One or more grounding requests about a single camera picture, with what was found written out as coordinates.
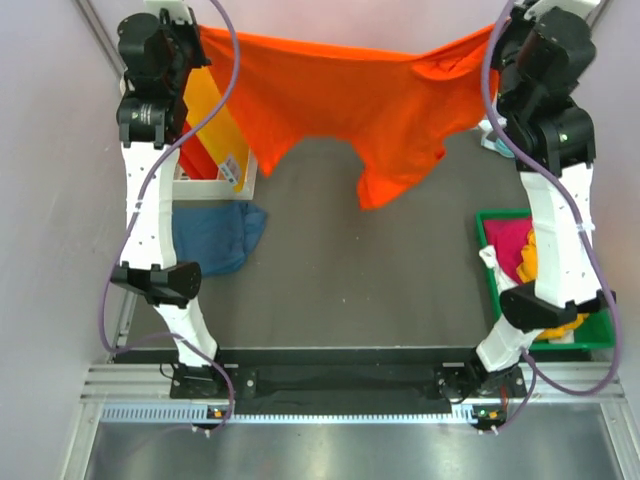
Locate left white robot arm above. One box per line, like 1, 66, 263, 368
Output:
111, 1, 227, 398

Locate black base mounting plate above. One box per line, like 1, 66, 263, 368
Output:
170, 347, 525, 414

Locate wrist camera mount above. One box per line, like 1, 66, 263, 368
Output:
520, 0, 601, 19
143, 0, 194, 24

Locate pink t shirt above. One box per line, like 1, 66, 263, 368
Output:
483, 217, 532, 284

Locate orange plastic folder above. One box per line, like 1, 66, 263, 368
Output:
184, 68, 249, 192

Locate yellow t shirt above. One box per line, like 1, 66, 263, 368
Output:
516, 229, 589, 344

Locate orange t shirt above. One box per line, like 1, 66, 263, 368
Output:
200, 26, 490, 209

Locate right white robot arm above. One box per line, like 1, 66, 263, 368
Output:
465, 1, 621, 396

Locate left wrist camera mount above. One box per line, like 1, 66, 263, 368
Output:
143, 0, 194, 24

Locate white perforated file basket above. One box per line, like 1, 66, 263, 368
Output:
173, 150, 257, 200

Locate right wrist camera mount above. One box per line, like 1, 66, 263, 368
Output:
520, 0, 601, 19

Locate cat ear headphones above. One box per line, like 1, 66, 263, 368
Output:
477, 118, 515, 159

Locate red plastic folder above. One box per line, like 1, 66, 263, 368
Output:
179, 127, 218, 180

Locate green plastic tray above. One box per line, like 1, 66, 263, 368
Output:
475, 209, 615, 351

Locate blue t shirt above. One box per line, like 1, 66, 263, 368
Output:
172, 201, 268, 277

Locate slotted cable duct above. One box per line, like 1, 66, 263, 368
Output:
100, 402, 499, 426

